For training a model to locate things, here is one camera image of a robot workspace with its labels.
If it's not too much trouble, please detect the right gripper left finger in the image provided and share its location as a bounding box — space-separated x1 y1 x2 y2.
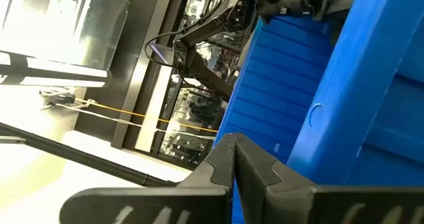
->
59 133 237 224

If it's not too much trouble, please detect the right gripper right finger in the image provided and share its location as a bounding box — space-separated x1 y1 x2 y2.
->
234 133 424 224

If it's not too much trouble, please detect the blue plastic bin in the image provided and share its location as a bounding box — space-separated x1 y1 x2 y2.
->
213 0 424 224

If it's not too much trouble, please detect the glass-front cabinet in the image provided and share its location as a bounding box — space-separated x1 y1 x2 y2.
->
0 0 131 89

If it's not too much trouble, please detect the orange cable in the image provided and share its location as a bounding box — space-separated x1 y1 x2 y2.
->
74 97 219 134

